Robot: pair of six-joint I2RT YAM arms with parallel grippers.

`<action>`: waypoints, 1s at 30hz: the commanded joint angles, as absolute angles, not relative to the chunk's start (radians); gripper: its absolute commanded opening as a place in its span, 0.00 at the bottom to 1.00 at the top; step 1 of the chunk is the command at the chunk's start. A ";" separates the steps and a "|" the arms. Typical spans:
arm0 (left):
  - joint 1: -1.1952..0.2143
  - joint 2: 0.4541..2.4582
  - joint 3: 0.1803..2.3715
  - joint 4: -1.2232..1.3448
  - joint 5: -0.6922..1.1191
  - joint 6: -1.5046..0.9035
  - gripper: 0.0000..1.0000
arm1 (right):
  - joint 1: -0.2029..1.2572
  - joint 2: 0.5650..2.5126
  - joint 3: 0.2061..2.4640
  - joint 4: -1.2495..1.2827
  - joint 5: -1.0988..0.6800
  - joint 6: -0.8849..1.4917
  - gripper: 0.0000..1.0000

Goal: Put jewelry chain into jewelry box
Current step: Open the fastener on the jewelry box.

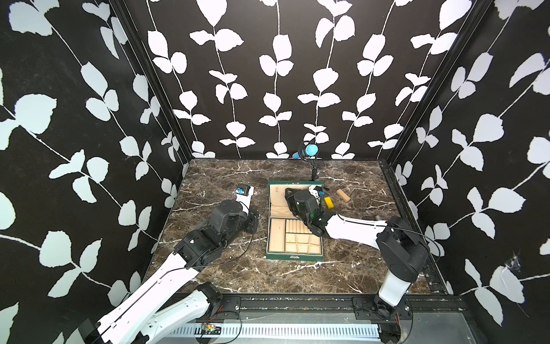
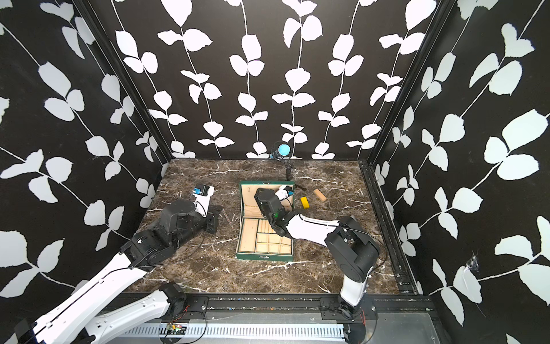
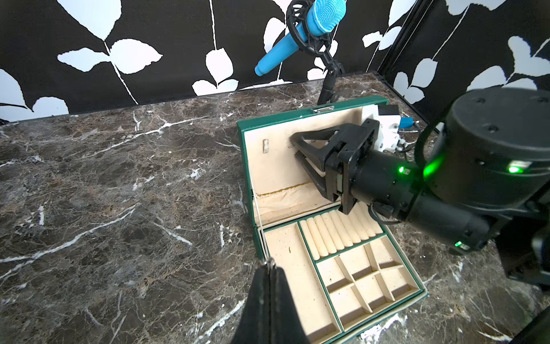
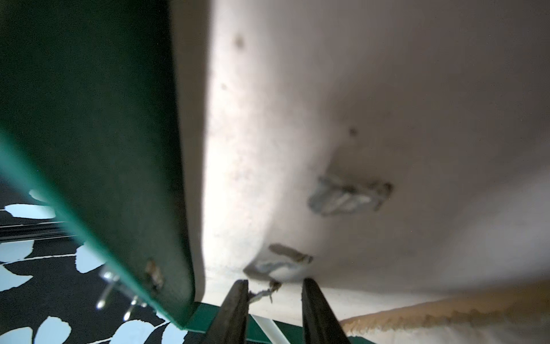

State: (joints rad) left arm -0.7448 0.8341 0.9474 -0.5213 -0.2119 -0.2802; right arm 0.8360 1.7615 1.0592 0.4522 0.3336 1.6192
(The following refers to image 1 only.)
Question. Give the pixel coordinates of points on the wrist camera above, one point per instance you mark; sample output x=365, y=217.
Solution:
x=244, y=194
x=317, y=191

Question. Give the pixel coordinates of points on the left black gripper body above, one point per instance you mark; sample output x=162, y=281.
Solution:
x=250, y=222

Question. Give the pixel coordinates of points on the wooden block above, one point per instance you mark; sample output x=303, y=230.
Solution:
x=343, y=195

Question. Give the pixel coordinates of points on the blue microphone on tripod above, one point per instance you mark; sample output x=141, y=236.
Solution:
x=308, y=152

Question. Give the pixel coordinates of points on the yellow block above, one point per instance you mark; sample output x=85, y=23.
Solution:
x=329, y=203

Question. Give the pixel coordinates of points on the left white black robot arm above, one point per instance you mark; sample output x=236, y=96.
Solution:
x=144, y=317

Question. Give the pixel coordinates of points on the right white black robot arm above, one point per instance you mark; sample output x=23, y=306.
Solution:
x=402, y=249

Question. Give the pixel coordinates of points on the white slotted cable duct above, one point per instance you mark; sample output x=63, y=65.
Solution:
x=338, y=332

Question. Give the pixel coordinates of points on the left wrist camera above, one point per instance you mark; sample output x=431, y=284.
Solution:
x=244, y=194

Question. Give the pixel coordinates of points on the small circuit board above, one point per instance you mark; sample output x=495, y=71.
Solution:
x=209, y=329

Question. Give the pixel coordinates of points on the green jewelry box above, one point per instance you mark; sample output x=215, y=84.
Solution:
x=288, y=237

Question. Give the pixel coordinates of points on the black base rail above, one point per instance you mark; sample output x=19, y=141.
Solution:
x=363, y=306

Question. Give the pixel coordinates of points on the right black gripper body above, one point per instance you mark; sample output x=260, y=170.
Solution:
x=292, y=203

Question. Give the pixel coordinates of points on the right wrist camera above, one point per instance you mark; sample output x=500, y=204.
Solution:
x=317, y=191

